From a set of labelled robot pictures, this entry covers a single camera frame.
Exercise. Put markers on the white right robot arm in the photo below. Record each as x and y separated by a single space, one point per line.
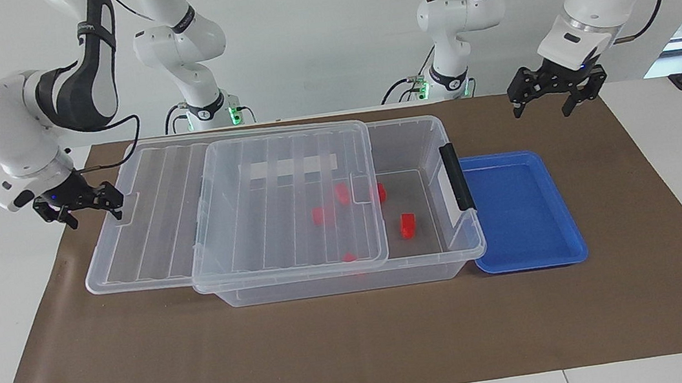
14 127

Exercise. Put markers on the brown paper mat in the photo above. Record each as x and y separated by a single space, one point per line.
334 348

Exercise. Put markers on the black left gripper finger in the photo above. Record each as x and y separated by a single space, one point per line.
585 90
521 91

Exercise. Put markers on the blue plastic tray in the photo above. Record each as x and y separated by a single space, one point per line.
519 215

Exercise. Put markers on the clear plastic storage box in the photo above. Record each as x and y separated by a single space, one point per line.
424 233

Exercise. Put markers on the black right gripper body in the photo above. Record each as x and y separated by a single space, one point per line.
65 194

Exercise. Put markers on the white label strip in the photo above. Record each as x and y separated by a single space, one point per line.
292 167

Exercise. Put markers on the red block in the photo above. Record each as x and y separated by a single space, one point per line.
349 257
408 225
322 214
342 193
381 192

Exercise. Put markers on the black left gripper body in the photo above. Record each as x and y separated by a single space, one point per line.
561 76

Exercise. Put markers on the clear ribbed plastic lid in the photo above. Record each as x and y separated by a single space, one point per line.
144 229

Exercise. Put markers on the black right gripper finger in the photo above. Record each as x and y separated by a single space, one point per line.
61 216
109 197

